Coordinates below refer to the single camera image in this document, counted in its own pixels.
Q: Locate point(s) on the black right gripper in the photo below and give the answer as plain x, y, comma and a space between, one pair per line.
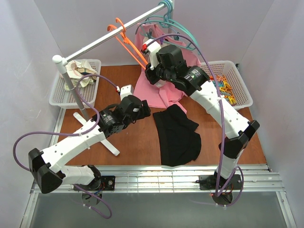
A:
151, 76

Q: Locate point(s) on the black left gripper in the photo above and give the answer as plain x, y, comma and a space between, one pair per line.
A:
145, 109

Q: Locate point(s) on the black underwear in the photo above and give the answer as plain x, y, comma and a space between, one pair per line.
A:
179, 143

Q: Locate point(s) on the orange plastic hanger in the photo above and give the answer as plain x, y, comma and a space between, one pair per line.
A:
130, 46

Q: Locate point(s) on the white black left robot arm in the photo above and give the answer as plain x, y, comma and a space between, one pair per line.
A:
49, 166

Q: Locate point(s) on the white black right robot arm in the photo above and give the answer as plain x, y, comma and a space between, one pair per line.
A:
237, 130

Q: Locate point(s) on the teal clip hanger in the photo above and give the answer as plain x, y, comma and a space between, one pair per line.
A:
154, 30

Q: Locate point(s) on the teal plastic hanger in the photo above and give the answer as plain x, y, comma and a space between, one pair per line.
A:
168, 22

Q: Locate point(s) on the pink t-shirt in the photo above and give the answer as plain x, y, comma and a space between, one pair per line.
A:
158, 97

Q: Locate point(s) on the pile of colourful clothespins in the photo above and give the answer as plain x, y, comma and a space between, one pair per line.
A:
225, 88

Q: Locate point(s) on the white clothes basket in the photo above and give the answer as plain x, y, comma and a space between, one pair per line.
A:
61, 96

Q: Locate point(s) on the white clothespin basket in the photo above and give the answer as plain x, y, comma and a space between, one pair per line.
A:
234, 78

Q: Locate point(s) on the pile of light clothes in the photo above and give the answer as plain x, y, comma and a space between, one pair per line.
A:
77, 69

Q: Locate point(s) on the white metal clothes rack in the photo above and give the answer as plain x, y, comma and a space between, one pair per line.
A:
61, 62

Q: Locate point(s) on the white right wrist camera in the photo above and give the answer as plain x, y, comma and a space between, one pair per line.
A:
152, 48

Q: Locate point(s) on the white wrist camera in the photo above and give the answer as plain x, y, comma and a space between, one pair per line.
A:
152, 48
125, 91

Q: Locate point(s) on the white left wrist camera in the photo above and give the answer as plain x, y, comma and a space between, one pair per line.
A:
125, 91

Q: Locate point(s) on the aluminium rail frame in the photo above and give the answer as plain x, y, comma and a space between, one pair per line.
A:
164, 197

